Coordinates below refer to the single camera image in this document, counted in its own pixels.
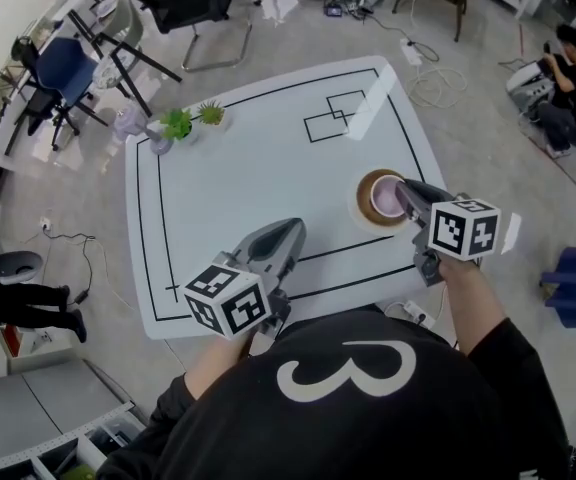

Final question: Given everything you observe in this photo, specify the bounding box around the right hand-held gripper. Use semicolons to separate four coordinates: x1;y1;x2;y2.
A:
396;178;502;288

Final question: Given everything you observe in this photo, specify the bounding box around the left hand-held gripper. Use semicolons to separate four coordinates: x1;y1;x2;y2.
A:
183;218;308;340

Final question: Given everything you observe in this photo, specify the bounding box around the pink cup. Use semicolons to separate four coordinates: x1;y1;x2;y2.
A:
370;174;409;218

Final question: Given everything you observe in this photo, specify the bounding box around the brown bowl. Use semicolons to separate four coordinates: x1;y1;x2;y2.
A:
356;168;412;227

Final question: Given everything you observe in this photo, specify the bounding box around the white plate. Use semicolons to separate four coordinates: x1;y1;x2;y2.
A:
346;187;412;234

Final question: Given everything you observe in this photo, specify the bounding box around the person's right forearm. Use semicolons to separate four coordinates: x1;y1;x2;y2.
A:
440;258;512;354

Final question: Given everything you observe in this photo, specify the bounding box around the person's left forearm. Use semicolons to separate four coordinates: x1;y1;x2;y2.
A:
183;328;257;400

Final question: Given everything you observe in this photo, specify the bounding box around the white paper slip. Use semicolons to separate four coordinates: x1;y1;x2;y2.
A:
499;211;523;255

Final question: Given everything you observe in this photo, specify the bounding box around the white power strip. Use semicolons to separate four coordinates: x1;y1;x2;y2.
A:
401;299;438;330
399;37;424;67

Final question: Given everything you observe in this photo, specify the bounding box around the spiky green potted plant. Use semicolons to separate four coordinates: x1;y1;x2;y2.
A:
196;98;233;132

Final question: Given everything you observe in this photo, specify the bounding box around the silver equipment case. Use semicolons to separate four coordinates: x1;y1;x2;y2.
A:
506;62;557;114

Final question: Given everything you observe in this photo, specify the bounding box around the leafy green potted plant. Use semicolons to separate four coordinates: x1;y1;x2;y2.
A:
147;109;200;145

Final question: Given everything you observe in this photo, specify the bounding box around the small lavender desk fan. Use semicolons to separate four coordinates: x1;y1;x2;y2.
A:
112;102;175;157

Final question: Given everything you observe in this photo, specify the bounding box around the person's black printed shirt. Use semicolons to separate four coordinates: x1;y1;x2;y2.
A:
95;307;574;480

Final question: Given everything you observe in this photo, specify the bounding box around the grey shell chair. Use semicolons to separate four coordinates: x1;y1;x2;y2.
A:
67;0;184;119

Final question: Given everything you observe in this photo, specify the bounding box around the white rounded pod device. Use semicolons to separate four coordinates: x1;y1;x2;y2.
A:
0;250;45;285

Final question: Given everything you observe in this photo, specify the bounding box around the blue chair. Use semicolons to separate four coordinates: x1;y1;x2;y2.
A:
17;36;110;152

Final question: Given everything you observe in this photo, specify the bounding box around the white perforated shelf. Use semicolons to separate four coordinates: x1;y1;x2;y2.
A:
0;401;150;480

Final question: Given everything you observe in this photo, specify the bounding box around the grey cabinet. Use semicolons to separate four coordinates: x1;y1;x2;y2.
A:
0;357;137;462

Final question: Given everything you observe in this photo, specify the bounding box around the white floor cable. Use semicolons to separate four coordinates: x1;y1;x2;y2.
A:
406;62;469;110

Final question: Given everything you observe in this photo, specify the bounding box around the black floor cable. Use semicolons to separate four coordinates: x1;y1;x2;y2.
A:
362;10;442;64
42;228;100;305

